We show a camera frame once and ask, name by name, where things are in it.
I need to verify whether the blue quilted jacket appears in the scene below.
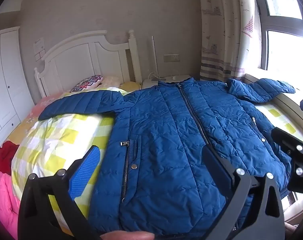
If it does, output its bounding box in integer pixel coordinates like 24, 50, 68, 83
38, 77, 297, 239

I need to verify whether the yellow pillow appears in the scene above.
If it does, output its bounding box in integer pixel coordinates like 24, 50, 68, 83
120, 81, 143, 93

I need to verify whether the patterned pillow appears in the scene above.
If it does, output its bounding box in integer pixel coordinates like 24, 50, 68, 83
70, 74, 103, 93

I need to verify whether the person's left hand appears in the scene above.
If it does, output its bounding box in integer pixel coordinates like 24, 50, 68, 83
101, 231, 155, 240

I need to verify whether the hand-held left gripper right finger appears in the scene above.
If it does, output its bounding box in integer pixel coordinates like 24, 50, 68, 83
203, 146, 285, 240

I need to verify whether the printed curtain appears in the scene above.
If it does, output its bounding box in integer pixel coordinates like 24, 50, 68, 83
199, 0, 263, 82

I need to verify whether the white nightstand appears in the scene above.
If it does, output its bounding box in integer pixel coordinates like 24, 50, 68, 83
141, 75, 192, 90

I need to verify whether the white wardrobe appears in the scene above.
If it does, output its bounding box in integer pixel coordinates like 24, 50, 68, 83
0, 26, 36, 150

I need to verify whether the white bed headboard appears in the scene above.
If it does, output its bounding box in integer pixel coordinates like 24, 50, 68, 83
34, 29, 143, 98

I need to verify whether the pale pink pillow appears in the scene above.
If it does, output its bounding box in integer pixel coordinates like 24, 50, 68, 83
101, 76, 122, 89

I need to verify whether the pink floral bedsheet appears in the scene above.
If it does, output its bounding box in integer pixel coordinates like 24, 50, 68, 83
3, 91, 72, 148

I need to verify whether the paper note on wall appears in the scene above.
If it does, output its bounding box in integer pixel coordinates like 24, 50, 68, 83
33, 37, 46, 62

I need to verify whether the red cloth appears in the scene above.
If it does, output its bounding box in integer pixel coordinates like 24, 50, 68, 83
0, 140, 21, 174

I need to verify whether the bright pink quilt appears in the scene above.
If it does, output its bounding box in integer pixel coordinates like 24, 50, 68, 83
0, 170, 21, 240

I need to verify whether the yellow checked blanket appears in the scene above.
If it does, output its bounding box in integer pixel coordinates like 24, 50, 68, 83
12, 86, 303, 234

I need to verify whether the white cable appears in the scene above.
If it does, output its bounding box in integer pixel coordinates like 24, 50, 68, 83
148, 71, 167, 80

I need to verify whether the wall socket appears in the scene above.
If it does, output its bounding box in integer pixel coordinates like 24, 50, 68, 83
163, 53, 180, 62

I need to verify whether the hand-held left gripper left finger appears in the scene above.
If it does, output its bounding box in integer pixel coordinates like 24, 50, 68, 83
18, 145, 104, 240

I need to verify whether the window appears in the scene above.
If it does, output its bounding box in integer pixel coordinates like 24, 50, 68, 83
251, 0, 303, 72

